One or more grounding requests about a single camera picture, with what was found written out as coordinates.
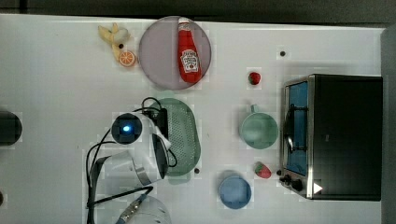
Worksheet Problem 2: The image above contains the orange slice toy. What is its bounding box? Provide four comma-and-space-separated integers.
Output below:
119, 50, 136, 67

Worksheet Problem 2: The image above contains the green plastic strainer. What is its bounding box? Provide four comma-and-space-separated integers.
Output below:
151, 91, 201, 185

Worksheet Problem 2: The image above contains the peeled banana toy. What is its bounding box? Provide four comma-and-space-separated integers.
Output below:
98, 22, 131, 62

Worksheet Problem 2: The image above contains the grey round plate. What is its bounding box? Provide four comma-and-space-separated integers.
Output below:
138, 16, 193, 91

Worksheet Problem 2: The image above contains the black toaster oven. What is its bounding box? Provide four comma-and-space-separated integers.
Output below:
277, 74, 383, 202

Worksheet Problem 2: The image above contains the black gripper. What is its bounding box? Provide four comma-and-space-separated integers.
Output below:
150, 108, 169, 138

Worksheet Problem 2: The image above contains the green plastic cup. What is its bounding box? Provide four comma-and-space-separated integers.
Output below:
239, 105, 278, 149

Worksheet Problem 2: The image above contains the red strawberry toy near oven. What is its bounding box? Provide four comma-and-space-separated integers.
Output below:
254, 161, 272, 179

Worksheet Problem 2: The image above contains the blue plastic bowl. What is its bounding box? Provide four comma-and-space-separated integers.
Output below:
218, 171, 252, 210

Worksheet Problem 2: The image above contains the red ketchup bottle toy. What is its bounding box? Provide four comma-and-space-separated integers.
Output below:
177, 18, 202, 83

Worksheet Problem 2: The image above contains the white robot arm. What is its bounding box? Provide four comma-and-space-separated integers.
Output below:
85, 111, 171, 224

